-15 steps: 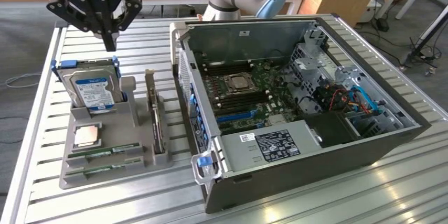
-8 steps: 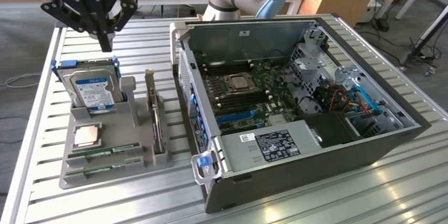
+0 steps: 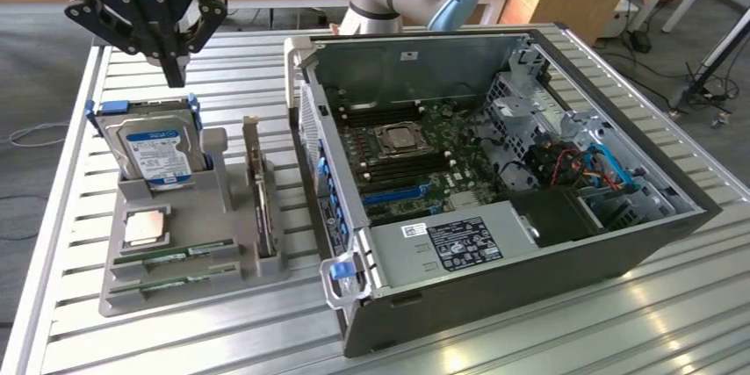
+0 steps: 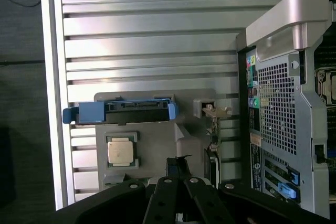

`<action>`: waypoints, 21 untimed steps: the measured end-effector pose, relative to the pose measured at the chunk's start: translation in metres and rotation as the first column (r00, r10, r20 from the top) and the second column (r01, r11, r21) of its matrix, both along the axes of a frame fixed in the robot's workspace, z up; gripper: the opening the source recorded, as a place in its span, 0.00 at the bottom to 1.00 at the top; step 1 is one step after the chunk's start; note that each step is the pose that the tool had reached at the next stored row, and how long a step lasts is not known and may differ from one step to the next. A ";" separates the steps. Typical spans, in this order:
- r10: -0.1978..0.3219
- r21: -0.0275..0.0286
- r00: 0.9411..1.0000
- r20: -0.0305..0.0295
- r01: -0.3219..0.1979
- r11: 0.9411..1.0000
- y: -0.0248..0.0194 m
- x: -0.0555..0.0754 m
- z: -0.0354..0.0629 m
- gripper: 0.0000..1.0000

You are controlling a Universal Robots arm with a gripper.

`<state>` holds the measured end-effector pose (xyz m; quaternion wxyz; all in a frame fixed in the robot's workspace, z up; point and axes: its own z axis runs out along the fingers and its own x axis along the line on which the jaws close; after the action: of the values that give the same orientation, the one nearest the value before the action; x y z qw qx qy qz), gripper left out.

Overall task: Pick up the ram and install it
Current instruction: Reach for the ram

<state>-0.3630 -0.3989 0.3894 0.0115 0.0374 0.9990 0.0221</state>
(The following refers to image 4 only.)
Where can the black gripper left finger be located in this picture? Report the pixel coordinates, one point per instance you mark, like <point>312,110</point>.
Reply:
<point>113,203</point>

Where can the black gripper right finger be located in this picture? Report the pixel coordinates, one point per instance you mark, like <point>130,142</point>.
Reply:
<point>210,205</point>

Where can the silver CPU chip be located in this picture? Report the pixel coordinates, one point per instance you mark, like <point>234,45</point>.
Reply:
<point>120,150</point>

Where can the graphics card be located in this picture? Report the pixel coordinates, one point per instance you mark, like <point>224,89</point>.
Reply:
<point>214,134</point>

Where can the grey parts rack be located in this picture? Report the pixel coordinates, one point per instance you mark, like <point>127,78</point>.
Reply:
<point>157,140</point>

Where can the hard disk in blue caddy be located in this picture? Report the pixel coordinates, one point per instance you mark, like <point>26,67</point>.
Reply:
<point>136,115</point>

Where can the open black PC case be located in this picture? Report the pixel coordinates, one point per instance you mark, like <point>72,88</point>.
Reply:
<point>278,103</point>

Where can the CPU socket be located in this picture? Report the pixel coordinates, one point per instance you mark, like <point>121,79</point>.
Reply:
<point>326,82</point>

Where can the green motherboard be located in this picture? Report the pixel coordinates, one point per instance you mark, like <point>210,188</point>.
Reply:
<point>325,53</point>

